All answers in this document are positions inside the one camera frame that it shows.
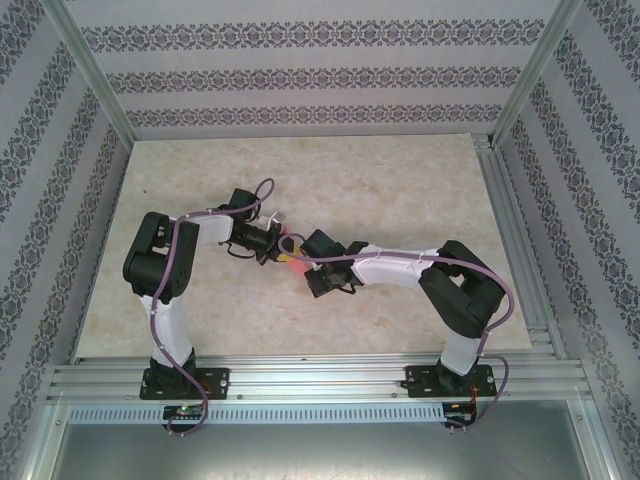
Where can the pink cloth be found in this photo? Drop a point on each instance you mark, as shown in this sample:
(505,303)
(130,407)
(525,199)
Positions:
(300,269)

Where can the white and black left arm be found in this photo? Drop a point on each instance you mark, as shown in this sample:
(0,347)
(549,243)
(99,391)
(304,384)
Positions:
(172,330)

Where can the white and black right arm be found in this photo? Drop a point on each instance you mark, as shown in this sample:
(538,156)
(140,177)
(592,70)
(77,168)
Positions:
(390,270)

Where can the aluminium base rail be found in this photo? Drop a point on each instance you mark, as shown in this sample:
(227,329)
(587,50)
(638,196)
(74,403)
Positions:
(320,380)

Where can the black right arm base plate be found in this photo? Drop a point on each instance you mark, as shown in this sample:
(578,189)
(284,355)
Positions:
(417,382)

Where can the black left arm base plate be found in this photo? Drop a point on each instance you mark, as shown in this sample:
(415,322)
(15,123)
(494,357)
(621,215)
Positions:
(217,382)

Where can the aluminium side rail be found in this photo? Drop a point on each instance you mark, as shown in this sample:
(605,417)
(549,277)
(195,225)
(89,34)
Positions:
(512,225)

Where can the aluminium frame post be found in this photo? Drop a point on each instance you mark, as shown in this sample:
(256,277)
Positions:
(535,75)
(92,75)

